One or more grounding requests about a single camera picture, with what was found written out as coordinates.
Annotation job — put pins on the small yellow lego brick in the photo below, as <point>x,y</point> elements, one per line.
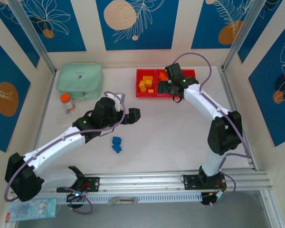
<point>142,90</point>
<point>151,91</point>

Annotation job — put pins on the yellow-orange lego brick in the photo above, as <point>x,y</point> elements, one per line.
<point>147,78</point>

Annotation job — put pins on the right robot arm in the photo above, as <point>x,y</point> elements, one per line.
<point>224,135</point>

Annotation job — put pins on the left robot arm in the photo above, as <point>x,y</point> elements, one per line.
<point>57,145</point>

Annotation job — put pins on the blue lego brick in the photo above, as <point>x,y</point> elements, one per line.
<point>116,140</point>
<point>116,148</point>

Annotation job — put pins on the orange-capped clear bottle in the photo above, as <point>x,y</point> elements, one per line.
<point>65,97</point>

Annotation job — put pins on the mint green zip pouch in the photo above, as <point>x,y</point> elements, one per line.
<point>79,79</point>

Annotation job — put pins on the black controller board with LED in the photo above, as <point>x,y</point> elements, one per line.
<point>207,200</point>

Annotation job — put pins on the light blue tissue pack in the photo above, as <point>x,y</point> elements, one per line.
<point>31,211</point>

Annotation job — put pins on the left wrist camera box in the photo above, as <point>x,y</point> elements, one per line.
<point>121,96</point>

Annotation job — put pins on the aluminium side rail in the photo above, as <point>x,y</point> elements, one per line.
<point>49,95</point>
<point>225,80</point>

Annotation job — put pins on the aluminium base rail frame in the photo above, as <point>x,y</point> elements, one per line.
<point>145,181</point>

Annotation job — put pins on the aluminium corner post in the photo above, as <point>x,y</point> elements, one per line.
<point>240,35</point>
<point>33,35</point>

